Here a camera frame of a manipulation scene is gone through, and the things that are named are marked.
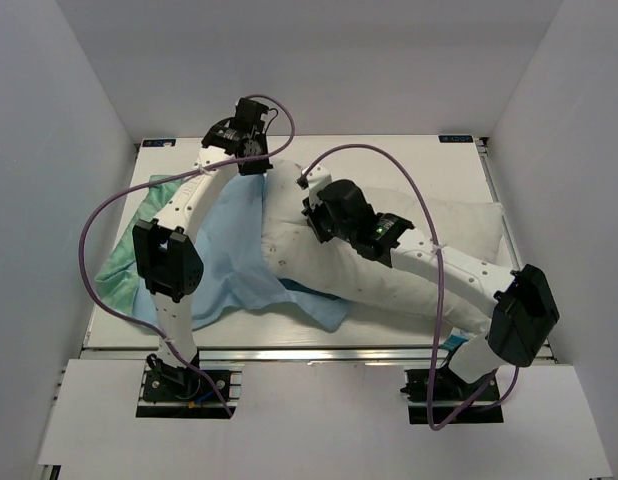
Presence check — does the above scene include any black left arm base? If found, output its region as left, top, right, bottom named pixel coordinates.
left=136, top=353, right=242, bottom=420

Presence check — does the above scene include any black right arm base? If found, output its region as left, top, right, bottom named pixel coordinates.
left=400, top=347, right=504, bottom=426

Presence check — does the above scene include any white foreground board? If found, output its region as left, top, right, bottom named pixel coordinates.
left=39, top=360, right=611, bottom=479

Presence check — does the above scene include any white pillow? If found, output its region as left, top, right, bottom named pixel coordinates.
left=261, top=160, right=504, bottom=347

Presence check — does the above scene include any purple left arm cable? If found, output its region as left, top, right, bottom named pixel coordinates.
left=78, top=92, right=296, bottom=417

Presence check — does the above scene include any dark label sticker right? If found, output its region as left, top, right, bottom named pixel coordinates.
left=438, top=134, right=474, bottom=144

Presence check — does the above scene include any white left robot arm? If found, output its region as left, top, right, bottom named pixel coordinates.
left=132, top=96, right=272, bottom=399

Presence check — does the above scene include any dark label sticker left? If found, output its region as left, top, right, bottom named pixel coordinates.
left=141, top=139, right=176, bottom=148

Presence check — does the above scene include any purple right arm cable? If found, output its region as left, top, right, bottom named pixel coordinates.
left=294, top=143, right=520, bottom=432

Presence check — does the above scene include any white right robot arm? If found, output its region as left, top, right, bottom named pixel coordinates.
left=297, top=174, right=559, bottom=399

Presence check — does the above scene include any dark label sticker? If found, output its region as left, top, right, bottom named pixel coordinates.
left=141, top=139, right=176, bottom=148
left=438, top=134, right=474, bottom=144

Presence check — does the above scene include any aluminium table frame rail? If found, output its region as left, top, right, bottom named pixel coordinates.
left=476, top=137, right=560, bottom=368

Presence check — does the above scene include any blue green satin pillowcase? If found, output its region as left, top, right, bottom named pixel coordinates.
left=93, top=176, right=350, bottom=331

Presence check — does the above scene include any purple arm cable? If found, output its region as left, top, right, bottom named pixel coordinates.
left=294, top=143, right=520, bottom=432
left=78, top=92, right=296, bottom=417

